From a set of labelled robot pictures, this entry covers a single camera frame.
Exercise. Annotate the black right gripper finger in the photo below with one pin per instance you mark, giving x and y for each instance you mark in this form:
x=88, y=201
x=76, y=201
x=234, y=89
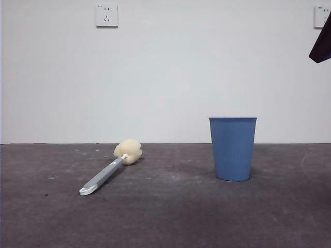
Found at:
x=322, y=49

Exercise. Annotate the blue ribbed plastic cup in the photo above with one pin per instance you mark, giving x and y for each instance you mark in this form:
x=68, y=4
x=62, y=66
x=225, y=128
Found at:
x=232, y=149

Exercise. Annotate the white wall socket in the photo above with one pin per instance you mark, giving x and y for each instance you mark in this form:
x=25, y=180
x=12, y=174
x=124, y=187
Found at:
x=320, y=17
x=106, y=16

